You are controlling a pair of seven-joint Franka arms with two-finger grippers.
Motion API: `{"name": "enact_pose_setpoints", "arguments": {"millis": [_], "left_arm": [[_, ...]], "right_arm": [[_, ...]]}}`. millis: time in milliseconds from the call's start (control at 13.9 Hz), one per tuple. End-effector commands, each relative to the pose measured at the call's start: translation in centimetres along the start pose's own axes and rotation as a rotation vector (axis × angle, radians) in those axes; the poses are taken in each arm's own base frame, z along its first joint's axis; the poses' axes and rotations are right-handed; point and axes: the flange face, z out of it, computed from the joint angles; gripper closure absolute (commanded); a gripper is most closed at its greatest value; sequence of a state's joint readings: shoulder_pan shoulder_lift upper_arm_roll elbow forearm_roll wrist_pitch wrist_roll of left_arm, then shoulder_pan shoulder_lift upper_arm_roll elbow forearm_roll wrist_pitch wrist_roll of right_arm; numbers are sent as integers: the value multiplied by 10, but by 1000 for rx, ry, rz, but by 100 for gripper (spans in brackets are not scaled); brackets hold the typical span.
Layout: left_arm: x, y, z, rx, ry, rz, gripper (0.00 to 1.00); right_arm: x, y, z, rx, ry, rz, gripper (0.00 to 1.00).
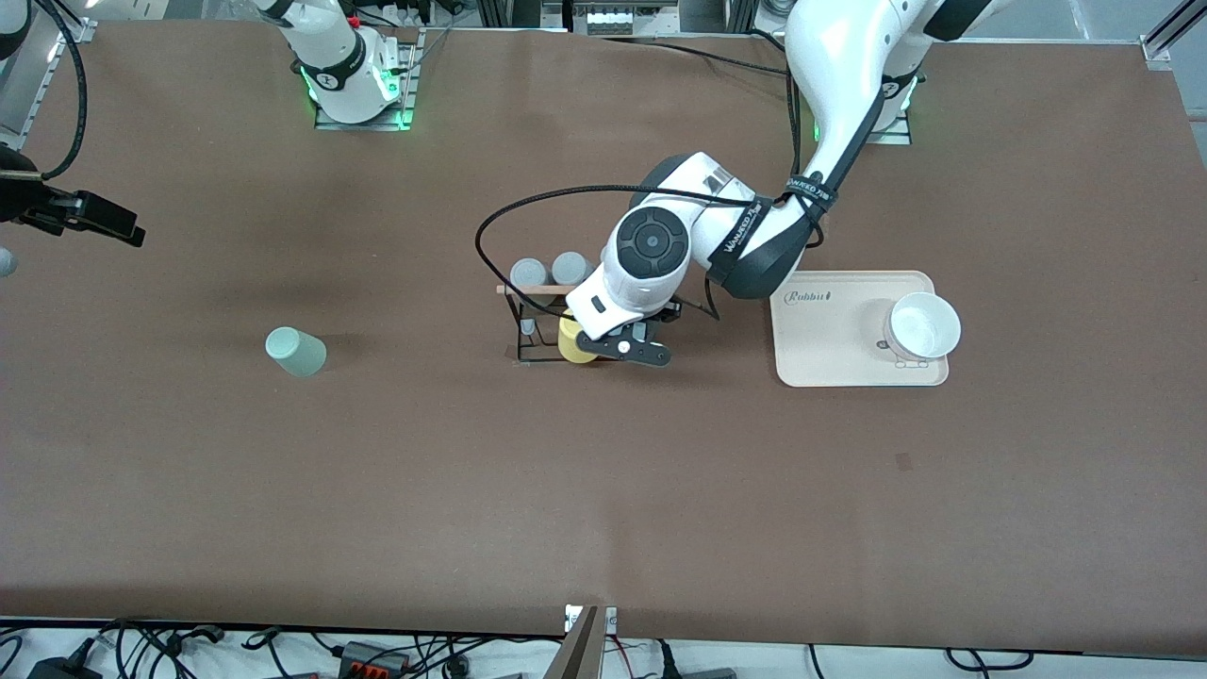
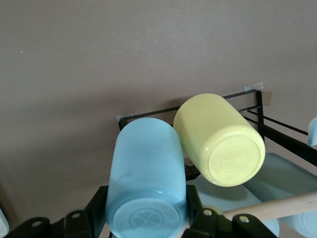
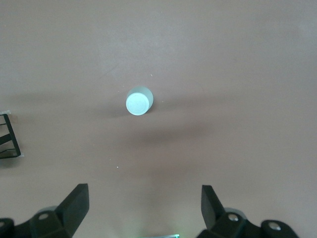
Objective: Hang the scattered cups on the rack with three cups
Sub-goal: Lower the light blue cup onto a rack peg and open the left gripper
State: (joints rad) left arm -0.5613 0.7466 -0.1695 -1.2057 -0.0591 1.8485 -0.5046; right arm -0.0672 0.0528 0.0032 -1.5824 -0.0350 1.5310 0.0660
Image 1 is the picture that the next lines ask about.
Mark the mint green plastic cup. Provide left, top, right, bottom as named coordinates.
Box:
left=265, top=326, right=328, bottom=379

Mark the yellow plastic cup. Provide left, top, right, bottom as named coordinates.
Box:
left=558, top=318, right=604, bottom=365

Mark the beige rectangular tray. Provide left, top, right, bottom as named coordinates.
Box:
left=769, top=271, right=951, bottom=389

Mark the white bowl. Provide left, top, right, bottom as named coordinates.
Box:
left=883, top=291, right=963, bottom=365

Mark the black red connector block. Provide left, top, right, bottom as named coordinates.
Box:
left=338, top=640, right=413, bottom=677

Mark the black power adapter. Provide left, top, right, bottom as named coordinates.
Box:
left=26, top=654, right=103, bottom=679

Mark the black wire cup rack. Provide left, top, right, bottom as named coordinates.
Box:
left=496, top=281, right=653, bottom=367

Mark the aluminium frame profile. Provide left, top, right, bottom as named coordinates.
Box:
left=0, top=17, right=97, bottom=142
left=1144, top=0, right=1207, bottom=69

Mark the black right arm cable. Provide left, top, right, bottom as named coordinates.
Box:
left=31, top=0, right=89, bottom=180

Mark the black velcro strap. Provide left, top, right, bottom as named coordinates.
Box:
left=785, top=172, right=838, bottom=216
left=707, top=193, right=776, bottom=286

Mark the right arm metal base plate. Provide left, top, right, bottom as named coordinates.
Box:
left=314, top=28, right=418, bottom=131

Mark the white mount bracket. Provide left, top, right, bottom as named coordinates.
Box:
left=564, top=604, right=620, bottom=635

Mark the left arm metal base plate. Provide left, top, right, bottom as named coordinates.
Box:
left=868, top=104, right=914, bottom=145

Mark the camera mount beam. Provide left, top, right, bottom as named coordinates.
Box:
left=542, top=606, right=604, bottom=679

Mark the black cable connector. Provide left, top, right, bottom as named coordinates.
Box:
left=162, top=622, right=225, bottom=650

